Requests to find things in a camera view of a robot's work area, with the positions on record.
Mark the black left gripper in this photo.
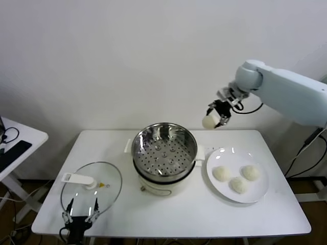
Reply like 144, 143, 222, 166
62, 197, 101, 245

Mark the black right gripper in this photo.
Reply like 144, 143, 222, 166
206, 100, 233, 129

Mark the white steamed baozi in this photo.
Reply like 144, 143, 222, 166
201, 114, 219, 130
240, 165, 261, 181
229, 176, 250, 194
213, 165, 232, 182

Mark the perforated steel steamer basket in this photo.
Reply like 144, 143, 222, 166
131, 122, 199, 182

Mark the white round plate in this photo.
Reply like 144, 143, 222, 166
205, 147, 270, 204

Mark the white electric cooking pot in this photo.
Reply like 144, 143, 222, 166
124, 139, 206, 198

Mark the black keyboard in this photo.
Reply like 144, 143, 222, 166
0, 140, 33, 174

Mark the white side desk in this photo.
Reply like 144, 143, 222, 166
0, 116, 50, 223

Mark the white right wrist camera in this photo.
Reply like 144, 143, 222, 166
217, 87, 232, 101

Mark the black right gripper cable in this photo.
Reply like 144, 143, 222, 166
231, 101, 264, 114

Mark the glass lid with white handle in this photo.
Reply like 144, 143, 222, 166
60, 161, 123, 219

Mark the white floor cable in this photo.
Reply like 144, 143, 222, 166
0, 180, 54, 205

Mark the black looped cable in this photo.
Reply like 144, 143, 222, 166
0, 127, 20, 149

